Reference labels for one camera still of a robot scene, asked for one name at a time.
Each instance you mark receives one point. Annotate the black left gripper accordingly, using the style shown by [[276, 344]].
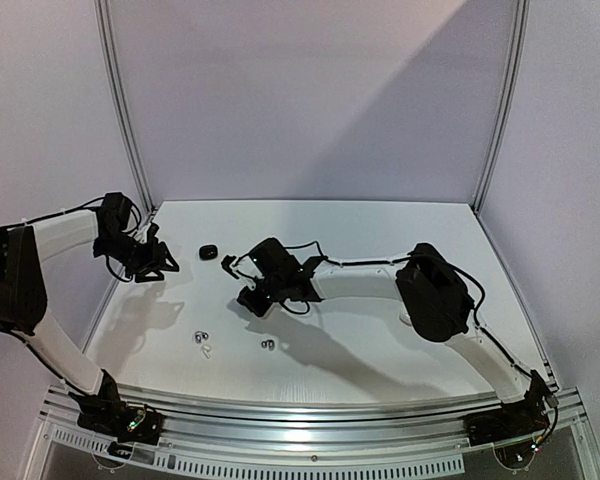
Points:
[[153, 256]]

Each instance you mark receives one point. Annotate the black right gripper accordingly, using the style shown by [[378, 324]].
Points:
[[242, 278]]

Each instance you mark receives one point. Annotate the black charging case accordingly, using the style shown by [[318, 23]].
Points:
[[208, 252]]

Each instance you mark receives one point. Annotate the white charging case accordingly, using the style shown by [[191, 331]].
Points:
[[404, 317]]

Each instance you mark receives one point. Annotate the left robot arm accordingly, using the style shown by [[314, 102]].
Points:
[[102, 223]]

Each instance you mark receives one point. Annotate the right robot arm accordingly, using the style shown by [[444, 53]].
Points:
[[433, 292]]

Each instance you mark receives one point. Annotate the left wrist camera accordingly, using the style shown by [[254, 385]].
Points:
[[148, 234]]

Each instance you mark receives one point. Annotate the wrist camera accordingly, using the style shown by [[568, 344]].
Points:
[[148, 234], [229, 265]]

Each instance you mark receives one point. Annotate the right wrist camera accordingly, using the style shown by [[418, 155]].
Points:
[[229, 265]]

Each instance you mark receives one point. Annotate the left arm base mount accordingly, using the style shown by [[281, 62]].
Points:
[[127, 423]]

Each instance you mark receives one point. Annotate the perforated white cable tray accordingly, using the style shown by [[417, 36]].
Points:
[[67, 453]]

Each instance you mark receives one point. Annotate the aluminium front rail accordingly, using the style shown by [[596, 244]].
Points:
[[267, 425]]

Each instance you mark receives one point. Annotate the left aluminium corner post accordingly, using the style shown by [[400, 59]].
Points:
[[121, 108]]

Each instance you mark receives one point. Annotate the aluminium corner post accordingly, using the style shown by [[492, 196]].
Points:
[[513, 60], [121, 108]]

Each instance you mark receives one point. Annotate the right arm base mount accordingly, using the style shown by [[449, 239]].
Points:
[[508, 421]]

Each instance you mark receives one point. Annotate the right aluminium corner post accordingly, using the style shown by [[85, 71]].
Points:
[[513, 60]]

